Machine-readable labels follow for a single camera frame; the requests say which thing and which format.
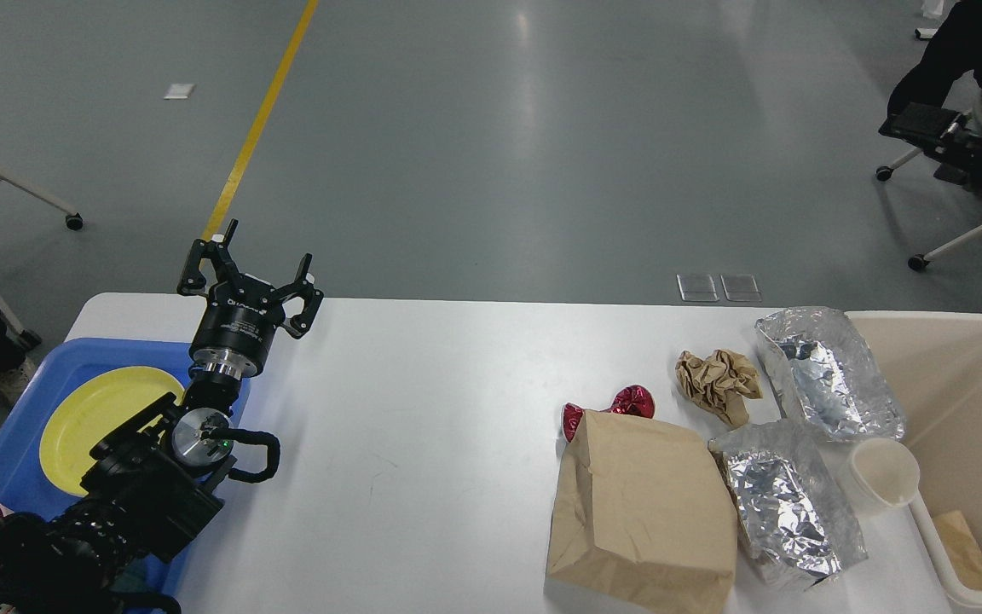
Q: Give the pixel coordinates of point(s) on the brown paper bag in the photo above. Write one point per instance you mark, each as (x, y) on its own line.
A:
(643, 515)

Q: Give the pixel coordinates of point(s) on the clear plastic bag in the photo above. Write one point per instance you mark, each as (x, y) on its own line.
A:
(825, 375)

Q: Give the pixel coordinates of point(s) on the white chair with black coat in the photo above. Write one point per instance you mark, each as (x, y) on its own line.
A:
(948, 75)

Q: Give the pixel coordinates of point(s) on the yellow plastic plate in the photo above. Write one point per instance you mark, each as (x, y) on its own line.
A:
(89, 413)

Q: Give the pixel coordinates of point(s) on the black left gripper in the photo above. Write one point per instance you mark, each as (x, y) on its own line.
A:
(238, 328)

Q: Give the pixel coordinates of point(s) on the red foil wrapper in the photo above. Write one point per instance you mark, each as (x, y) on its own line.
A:
(634, 400)

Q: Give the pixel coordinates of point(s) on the blue plastic tray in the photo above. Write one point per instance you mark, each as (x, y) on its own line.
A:
(23, 487)

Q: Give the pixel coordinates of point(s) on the metal floor plate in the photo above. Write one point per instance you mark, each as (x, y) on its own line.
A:
(696, 288)

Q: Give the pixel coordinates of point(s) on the brown paper in bin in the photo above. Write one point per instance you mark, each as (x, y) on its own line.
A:
(961, 548)

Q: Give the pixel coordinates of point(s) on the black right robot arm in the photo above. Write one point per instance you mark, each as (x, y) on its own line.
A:
(950, 138)

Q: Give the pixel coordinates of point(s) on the crumpled aluminium foil sheet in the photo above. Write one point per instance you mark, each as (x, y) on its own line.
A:
(797, 527)

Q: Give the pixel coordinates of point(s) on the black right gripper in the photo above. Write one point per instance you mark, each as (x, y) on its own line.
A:
(960, 154)

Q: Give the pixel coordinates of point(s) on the brown paper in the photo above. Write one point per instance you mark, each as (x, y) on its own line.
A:
(719, 383)
(961, 548)

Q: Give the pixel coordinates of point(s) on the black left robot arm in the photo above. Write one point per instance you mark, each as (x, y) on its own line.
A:
(151, 489)

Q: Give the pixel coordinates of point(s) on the beige plastic bin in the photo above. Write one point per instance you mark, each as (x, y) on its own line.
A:
(933, 362)

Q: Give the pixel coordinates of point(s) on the white paper cup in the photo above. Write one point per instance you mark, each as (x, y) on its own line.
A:
(881, 475)

